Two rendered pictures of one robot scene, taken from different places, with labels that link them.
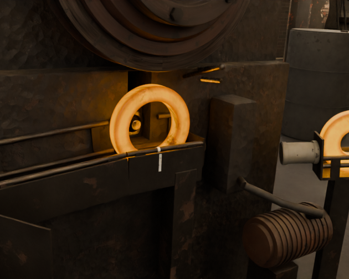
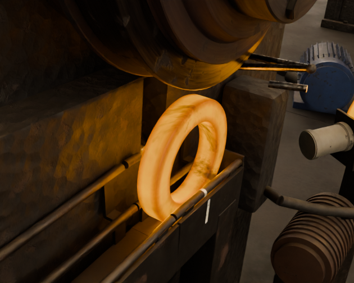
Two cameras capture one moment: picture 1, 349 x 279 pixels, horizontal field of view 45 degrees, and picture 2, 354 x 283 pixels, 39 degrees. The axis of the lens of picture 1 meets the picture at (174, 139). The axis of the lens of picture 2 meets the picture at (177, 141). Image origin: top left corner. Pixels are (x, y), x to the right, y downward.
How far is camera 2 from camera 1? 49 cm
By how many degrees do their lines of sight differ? 26
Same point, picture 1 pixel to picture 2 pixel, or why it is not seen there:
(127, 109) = (171, 150)
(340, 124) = not seen: outside the picture
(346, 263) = (288, 217)
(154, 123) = not seen: hidden behind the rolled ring
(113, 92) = (126, 117)
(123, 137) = (164, 192)
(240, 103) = (277, 95)
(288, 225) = (333, 237)
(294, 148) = (326, 137)
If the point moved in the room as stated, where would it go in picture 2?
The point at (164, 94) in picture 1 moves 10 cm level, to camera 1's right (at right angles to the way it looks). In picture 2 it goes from (208, 111) to (269, 104)
